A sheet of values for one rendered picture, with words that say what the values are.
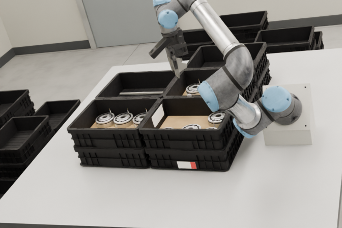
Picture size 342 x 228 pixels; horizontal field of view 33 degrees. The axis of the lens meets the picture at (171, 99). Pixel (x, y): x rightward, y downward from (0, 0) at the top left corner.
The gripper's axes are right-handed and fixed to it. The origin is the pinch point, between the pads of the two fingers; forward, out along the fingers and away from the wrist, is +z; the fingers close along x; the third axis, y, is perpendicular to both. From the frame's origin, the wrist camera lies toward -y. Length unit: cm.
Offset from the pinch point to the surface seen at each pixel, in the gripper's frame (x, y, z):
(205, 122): 6.0, 9.7, 31.9
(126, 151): 9.4, -30.3, 34.4
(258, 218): -56, 7, 45
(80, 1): 382, -4, 58
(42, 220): -4, -76, 45
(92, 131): 19, -42, 23
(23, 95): 172, -78, 55
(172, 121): 17.8, -3.7, 31.9
